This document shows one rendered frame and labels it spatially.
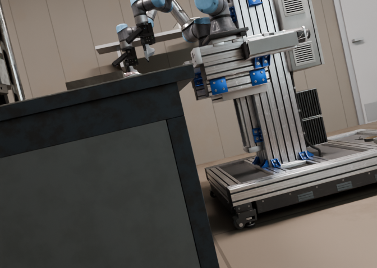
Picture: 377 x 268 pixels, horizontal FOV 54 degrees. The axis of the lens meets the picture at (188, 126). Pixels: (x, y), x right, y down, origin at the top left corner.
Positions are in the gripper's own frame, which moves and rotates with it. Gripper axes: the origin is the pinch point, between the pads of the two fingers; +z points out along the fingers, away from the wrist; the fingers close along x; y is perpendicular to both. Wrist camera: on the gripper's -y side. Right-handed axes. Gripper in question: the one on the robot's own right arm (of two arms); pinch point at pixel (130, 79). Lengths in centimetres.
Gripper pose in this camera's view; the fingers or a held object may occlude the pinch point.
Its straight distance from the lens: 245.3
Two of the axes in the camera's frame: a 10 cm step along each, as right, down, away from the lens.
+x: -1.0, -0.3, 9.9
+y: 9.7, -2.3, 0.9
